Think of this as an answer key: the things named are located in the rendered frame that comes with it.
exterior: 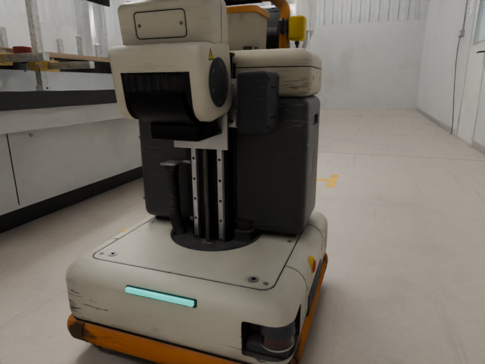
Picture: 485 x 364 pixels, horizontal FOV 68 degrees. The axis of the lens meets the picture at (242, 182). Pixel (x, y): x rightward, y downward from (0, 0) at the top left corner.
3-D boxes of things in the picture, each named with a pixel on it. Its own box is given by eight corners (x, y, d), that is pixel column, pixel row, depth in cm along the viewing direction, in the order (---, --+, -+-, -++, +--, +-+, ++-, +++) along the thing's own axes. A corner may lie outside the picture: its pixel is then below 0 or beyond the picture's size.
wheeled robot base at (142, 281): (182, 245, 160) (180, 191, 153) (328, 269, 139) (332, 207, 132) (62, 345, 99) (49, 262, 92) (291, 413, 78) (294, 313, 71)
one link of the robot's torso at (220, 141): (184, 144, 105) (180, 54, 99) (278, 149, 96) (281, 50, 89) (126, 162, 81) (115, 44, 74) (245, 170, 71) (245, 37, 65)
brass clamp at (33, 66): (60, 71, 178) (59, 61, 177) (37, 71, 166) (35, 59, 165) (51, 71, 180) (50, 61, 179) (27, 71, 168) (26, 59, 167)
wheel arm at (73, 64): (95, 70, 167) (94, 60, 166) (89, 69, 164) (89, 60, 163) (25, 71, 182) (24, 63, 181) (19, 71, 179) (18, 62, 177)
